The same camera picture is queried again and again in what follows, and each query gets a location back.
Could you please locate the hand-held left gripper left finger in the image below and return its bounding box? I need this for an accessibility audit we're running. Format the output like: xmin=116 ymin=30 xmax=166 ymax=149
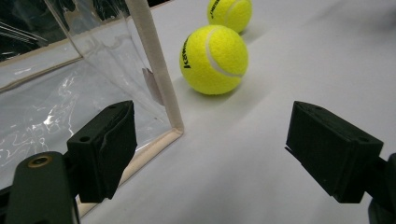
xmin=66 ymin=100 xmax=138 ymax=203

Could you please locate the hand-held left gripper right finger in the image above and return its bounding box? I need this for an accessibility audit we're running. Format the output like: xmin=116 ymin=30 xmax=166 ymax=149
xmin=284 ymin=100 xmax=385 ymax=204

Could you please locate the clear bag with beige trim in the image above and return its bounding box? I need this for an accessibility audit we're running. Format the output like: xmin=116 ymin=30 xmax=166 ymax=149
xmin=0 ymin=0 xmax=185 ymax=218

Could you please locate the yellow tennis ball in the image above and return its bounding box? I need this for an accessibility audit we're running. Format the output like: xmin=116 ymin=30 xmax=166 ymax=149
xmin=206 ymin=0 xmax=253 ymax=35
xmin=179 ymin=24 xmax=249 ymax=96

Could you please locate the white table mat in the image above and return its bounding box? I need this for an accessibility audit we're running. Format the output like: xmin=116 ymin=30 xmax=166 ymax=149
xmin=0 ymin=0 xmax=396 ymax=224

